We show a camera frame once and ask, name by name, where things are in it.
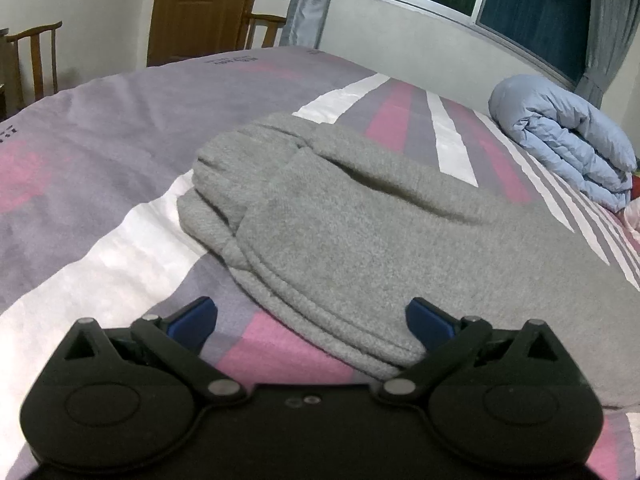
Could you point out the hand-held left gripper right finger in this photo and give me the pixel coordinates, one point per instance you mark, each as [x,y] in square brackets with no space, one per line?
[424,318]

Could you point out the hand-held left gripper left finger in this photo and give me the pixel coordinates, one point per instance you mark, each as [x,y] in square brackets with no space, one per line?
[194,316]

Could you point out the grey pants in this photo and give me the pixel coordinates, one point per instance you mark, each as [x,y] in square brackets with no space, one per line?
[350,220]

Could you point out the striped purple pink bed sheet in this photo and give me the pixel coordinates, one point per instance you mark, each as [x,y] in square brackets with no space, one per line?
[100,135]

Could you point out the folded light blue quilt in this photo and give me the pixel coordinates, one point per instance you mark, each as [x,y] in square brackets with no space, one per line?
[565,135]

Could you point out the red cloth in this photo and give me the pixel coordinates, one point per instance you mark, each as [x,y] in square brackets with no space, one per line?
[635,200]

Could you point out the wooden chair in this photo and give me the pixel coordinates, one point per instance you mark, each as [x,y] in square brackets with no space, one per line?
[265,27]
[35,55]

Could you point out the brown wooden door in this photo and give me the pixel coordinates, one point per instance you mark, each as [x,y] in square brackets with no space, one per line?
[200,10]

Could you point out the sliding glass window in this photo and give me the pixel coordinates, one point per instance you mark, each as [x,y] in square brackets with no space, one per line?
[530,15]

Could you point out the grey curtain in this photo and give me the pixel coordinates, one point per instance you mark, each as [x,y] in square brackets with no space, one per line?
[310,0]
[612,25]

